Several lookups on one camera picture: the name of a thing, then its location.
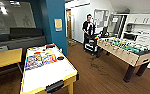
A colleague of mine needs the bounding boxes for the black wheeled cart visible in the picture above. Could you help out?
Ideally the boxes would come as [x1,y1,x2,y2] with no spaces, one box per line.
[83,26,111,57]

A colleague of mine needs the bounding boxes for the black bowl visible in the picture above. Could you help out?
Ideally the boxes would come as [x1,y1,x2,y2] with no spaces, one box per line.
[56,55,65,61]

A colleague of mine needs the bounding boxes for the person in black clothes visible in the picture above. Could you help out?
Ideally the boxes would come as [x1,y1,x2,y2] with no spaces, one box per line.
[81,13,97,46]

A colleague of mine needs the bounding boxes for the glass framed door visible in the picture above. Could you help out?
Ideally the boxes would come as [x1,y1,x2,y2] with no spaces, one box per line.
[65,9,74,42]

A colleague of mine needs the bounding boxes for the red black game piece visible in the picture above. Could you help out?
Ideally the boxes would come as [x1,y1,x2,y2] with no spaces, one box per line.
[45,43,57,49]

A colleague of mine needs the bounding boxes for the yellow white-topped game table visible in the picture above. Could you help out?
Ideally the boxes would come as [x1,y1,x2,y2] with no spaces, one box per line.
[19,43,81,94]

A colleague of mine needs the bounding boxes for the grey notice board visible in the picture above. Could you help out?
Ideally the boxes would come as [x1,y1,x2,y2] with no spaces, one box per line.
[93,8,111,26]

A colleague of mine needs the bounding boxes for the green foosball table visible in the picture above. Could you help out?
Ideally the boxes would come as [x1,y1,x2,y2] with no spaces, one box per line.
[97,36,150,84]

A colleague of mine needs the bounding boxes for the black built-in microwave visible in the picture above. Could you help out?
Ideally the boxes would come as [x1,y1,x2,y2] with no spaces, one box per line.
[123,32,139,41]

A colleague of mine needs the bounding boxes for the black coffee maker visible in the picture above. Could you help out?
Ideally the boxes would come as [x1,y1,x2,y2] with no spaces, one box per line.
[125,22,134,33]

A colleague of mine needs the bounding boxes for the dark grey sofa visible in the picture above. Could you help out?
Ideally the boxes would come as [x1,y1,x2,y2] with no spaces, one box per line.
[0,26,47,52]

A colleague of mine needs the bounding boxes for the interior glass window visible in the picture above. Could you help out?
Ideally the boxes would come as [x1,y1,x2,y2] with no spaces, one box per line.
[0,2,37,36]

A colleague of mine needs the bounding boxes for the yellow wooden table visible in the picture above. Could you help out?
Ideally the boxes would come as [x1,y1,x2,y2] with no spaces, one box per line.
[0,47,24,75]

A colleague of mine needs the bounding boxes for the black floor cables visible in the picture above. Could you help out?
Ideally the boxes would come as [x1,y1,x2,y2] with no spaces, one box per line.
[85,54,109,77]

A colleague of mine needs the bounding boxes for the pale yellow wall sign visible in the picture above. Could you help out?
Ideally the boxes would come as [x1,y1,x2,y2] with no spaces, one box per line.
[53,18,64,32]

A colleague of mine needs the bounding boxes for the white three-door wall cabinet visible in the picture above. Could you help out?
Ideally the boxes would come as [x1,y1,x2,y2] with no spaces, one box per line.
[126,12,150,26]

